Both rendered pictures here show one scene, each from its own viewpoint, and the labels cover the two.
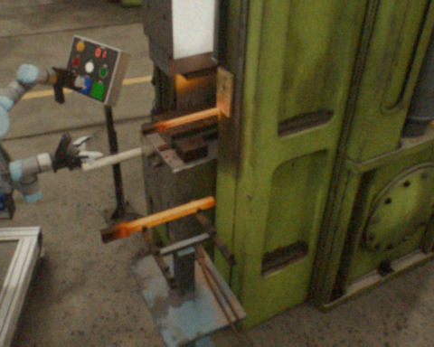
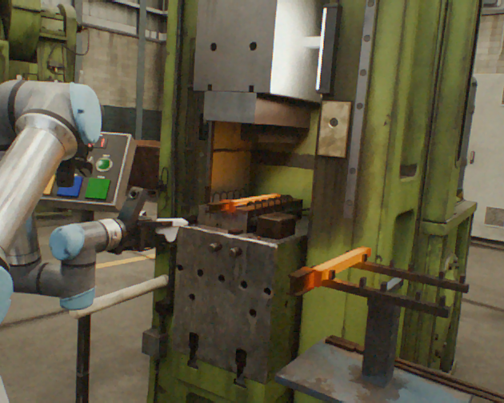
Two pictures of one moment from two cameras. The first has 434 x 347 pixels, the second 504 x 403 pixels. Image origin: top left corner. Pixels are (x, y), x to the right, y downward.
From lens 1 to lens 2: 1.28 m
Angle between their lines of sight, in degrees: 40
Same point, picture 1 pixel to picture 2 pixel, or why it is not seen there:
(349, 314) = not seen: outside the picture
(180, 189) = (278, 277)
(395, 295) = not seen: outside the picture
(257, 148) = (391, 184)
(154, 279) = (330, 381)
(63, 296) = not seen: outside the picture
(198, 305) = (417, 389)
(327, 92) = (407, 144)
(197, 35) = (287, 72)
